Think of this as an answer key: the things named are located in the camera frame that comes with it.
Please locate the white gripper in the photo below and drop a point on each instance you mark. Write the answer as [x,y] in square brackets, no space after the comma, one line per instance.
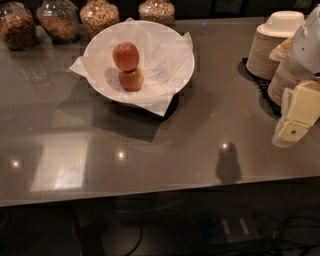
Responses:
[306,55]

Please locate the red apple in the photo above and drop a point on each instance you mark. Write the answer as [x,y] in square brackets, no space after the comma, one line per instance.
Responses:
[132,80]
[126,56]

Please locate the large white bowl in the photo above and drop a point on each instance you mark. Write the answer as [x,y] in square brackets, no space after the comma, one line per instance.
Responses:
[166,50]

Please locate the black tray under bowls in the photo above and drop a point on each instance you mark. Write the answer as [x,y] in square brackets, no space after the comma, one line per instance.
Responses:
[265,102]

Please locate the front stack paper bowls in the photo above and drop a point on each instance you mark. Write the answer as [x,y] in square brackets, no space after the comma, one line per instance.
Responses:
[282,78]

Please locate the stack paper bowls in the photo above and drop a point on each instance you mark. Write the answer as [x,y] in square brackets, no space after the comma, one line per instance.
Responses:
[282,78]
[278,27]

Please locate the rear stack paper bowls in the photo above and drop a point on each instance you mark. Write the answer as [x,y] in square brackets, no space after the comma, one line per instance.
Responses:
[278,27]

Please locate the white paper liner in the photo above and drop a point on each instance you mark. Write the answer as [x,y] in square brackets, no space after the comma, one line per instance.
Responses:
[160,66]

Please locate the glass cereal jar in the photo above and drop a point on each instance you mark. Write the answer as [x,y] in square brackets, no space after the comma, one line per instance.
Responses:
[17,26]
[159,11]
[59,18]
[97,15]

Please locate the leftmost glass cereal jar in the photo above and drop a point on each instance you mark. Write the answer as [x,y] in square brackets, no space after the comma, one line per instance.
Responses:
[17,26]

